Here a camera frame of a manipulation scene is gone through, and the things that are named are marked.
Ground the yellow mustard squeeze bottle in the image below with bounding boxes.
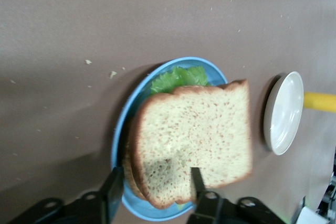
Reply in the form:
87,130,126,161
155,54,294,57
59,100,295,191
303,92,336,112

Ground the green lettuce leaf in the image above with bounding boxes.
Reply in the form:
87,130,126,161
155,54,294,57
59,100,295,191
150,66,211,96

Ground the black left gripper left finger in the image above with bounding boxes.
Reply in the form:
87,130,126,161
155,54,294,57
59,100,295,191
9,166,124,224

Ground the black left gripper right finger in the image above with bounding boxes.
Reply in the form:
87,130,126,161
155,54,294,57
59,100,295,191
185,167,286,224

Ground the white plate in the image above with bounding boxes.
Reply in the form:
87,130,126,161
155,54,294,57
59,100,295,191
263,71,305,156

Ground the blue plate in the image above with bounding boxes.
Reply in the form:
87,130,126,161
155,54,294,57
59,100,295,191
111,56,228,221

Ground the brown bread slice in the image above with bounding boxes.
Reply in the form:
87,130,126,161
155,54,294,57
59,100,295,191
132,79,254,210
123,119,148,201

